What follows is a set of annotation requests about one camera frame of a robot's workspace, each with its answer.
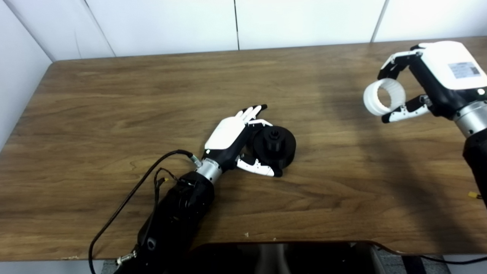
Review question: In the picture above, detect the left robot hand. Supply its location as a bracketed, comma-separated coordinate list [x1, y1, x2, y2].
[202, 104, 284, 177]

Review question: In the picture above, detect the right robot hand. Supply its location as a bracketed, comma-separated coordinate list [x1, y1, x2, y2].
[377, 41, 487, 124]

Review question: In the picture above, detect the round black part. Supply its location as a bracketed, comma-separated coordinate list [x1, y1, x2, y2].
[243, 126, 297, 174]

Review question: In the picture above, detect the white ring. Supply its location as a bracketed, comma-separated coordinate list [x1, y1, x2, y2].
[363, 79, 407, 116]

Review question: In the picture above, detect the black robot torso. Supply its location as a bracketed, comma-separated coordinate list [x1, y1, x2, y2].
[186, 241, 385, 274]

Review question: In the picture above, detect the thin left wrist wire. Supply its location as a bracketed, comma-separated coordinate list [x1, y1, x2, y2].
[152, 167, 179, 229]

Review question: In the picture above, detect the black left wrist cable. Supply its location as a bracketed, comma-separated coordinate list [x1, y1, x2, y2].
[88, 149, 202, 274]

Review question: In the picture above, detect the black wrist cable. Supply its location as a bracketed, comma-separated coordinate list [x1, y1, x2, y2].
[375, 244, 487, 265]
[88, 149, 202, 274]

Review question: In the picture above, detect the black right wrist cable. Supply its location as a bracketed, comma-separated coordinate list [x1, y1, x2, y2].
[375, 244, 487, 265]

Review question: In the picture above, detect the black floor bracket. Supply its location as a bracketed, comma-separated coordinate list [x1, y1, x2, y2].
[401, 255, 423, 274]

